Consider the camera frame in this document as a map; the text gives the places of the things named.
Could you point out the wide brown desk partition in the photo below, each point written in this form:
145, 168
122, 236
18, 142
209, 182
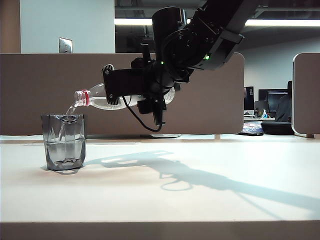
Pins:
37, 87

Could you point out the black sign with numeral two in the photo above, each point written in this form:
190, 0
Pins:
248, 97

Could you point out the long ceiling light strip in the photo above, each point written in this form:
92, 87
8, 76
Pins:
287, 23

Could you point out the blue patterned cloth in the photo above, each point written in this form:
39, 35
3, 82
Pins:
251, 128

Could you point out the small blue white spray bottle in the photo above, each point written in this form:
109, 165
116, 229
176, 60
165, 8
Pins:
264, 114

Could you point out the clear water bottle red label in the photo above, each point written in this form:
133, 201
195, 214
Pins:
97, 102

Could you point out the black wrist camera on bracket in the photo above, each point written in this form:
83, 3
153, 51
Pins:
125, 82

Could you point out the black computer monitor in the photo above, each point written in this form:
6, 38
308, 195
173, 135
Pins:
271, 100

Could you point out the narrow brown desk partition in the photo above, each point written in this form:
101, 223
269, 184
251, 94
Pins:
307, 95

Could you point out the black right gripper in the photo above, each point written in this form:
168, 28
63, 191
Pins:
155, 80

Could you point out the seated person in dark clothes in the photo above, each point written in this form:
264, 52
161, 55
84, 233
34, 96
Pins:
285, 107

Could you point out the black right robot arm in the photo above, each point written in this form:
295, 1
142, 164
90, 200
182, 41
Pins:
180, 50

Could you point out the grey faceted glass mug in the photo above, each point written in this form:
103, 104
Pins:
63, 147

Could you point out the metal wall switch plate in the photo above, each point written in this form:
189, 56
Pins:
65, 45

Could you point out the dark round cushion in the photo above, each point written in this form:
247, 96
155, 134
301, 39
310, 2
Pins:
277, 128

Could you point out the flat grey stand base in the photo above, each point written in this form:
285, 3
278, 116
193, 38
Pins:
165, 136

